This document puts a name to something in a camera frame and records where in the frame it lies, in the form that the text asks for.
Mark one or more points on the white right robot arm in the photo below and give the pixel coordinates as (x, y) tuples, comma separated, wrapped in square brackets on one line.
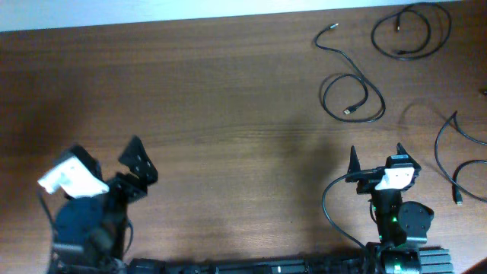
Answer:
[(402, 226)]

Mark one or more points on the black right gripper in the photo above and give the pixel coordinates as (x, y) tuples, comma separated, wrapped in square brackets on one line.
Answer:
[(368, 185)]

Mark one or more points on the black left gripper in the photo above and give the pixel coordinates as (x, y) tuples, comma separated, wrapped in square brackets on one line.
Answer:
[(144, 168)]

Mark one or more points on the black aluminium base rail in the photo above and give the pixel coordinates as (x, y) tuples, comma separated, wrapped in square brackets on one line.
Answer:
[(432, 261)]

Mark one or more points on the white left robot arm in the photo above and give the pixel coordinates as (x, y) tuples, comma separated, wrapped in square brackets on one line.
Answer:
[(92, 231)]

